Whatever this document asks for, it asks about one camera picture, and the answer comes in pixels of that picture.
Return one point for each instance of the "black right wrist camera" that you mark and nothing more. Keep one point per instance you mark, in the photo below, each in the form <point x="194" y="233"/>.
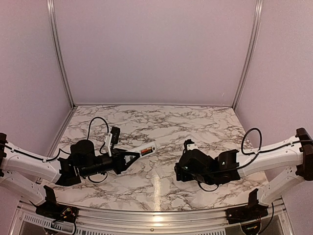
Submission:
<point x="189" y="145"/>

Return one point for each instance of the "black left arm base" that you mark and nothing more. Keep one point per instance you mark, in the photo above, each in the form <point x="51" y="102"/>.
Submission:
<point x="59" y="212"/>

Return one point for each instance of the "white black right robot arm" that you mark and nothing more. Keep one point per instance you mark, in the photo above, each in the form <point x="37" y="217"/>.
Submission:
<point x="294" y="154"/>

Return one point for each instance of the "aluminium right corner post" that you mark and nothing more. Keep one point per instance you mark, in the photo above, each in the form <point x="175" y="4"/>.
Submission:
<point x="249" y="54"/>

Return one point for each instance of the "aluminium front table rail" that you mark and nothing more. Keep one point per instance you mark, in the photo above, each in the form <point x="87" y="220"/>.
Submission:
<point x="92" y="221"/>

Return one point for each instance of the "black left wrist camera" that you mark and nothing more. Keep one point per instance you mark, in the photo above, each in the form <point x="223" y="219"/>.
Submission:
<point x="112" y="137"/>

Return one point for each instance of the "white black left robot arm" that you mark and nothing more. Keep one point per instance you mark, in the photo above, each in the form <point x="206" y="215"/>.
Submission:
<point x="82" y="162"/>

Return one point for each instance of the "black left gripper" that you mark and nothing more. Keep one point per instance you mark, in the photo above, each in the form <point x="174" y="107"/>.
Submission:
<point x="120" y="163"/>

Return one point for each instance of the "aluminium corner post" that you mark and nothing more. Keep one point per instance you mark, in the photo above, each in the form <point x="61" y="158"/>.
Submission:
<point x="58" y="51"/>
<point x="249" y="54"/>

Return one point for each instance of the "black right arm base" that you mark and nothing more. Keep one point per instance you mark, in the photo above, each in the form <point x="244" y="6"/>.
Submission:
<point x="253" y="210"/>

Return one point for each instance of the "white remote control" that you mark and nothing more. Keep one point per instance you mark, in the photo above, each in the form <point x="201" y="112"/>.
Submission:
<point x="145" y="150"/>

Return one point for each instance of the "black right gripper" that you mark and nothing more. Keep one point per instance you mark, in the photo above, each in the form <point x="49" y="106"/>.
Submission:
<point x="182" y="174"/>

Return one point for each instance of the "aluminium left corner post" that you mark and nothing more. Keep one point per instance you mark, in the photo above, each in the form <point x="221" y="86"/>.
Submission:
<point x="58" y="51"/>

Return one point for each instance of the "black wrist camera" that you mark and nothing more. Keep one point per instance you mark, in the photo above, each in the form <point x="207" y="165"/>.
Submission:
<point x="189" y="145"/>
<point x="112" y="137"/>

